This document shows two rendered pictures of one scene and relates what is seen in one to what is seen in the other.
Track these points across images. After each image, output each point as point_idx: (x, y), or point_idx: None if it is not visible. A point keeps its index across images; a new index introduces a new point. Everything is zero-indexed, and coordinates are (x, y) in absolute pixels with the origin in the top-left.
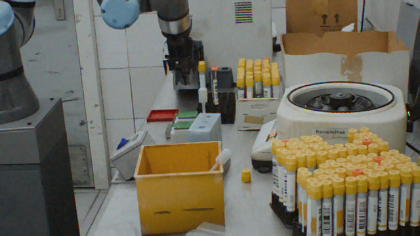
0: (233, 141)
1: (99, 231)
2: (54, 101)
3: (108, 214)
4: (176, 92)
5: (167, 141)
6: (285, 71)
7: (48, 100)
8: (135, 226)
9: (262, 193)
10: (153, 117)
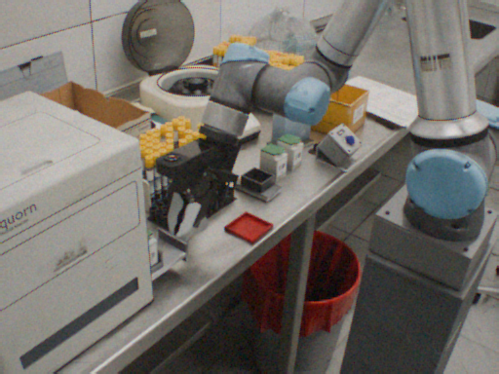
0: (236, 163)
1: (384, 133)
2: (386, 205)
3: (374, 140)
4: (171, 282)
5: (285, 186)
6: (149, 130)
7: (391, 213)
8: (364, 129)
9: None
10: (259, 230)
